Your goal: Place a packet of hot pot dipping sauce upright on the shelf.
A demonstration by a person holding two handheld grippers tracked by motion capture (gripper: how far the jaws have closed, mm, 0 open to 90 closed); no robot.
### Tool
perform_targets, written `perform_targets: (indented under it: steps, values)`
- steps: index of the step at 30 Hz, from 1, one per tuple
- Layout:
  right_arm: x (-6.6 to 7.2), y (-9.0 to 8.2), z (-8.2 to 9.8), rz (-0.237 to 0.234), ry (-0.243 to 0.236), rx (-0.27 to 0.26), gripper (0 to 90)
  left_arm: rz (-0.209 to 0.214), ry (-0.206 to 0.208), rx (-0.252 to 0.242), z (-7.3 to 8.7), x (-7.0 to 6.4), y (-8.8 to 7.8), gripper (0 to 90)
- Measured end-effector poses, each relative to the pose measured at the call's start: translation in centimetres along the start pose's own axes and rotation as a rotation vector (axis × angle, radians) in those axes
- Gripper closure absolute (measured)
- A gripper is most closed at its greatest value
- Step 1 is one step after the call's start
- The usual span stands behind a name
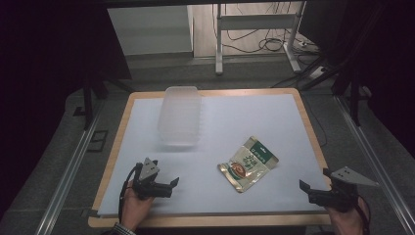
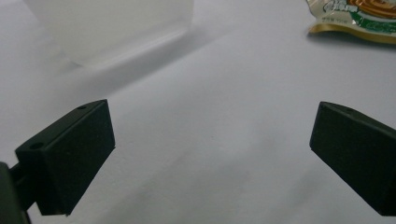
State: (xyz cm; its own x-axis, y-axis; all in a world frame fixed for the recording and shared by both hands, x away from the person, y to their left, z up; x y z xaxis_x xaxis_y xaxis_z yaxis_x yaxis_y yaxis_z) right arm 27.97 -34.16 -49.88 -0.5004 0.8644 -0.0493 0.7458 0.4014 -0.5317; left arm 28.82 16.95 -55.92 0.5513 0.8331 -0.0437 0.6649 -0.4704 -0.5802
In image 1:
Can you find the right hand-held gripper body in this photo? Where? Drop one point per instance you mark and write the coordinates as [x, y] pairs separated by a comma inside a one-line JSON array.
[[342, 191]]

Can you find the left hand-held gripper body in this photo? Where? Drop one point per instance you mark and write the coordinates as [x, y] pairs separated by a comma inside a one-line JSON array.
[[146, 182]]

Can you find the person's left hand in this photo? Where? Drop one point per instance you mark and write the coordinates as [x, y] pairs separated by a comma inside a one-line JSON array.
[[134, 209]]

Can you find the person's right hand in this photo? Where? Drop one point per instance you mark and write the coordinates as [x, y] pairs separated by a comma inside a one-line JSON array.
[[345, 223]]

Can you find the person's striped sleeve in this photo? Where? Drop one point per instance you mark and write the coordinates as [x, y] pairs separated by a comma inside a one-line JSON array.
[[122, 230]]

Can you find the gold and green snack packet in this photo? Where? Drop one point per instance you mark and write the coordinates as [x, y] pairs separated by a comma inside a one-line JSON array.
[[248, 164]]

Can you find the clear plastic container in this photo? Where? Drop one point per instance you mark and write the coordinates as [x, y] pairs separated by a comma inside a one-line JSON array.
[[180, 117]]

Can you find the black metal stand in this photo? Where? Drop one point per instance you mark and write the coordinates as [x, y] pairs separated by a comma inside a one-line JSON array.
[[355, 94], [88, 98]]

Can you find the white power strip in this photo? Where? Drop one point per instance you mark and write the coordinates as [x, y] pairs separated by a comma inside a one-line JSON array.
[[318, 72]]

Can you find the aluminium rail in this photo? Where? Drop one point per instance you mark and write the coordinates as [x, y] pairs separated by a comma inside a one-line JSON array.
[[378, 163], [67, 178]]

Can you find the white board with wooden frame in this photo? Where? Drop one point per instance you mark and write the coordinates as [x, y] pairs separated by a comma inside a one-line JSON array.
[[228, 124]]

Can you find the white metal desk frame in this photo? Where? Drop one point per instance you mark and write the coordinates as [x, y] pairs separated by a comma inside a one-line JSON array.
[[257, 22]]

